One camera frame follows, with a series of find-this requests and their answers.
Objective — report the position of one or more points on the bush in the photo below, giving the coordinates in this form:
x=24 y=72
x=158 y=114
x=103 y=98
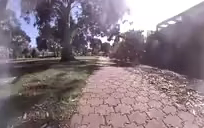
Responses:
x=130 y=46

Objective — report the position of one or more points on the red brick path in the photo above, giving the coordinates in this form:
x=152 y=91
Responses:
x=118 y=100

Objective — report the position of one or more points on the large tree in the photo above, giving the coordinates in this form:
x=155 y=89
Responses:
x=67 y=30

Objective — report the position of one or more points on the grass lawn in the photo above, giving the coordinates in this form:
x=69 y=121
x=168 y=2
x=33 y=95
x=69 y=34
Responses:
x=46 y=80

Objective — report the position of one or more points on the leaf-strewn dirt strip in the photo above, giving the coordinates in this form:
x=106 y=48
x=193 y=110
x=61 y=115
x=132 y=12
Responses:
x=176 y=90

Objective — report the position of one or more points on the row of trees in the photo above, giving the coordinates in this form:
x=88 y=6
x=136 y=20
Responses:
x=13 y=43

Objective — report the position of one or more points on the building with dark wall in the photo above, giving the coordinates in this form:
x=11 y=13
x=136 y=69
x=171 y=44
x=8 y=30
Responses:
x=186 y=43

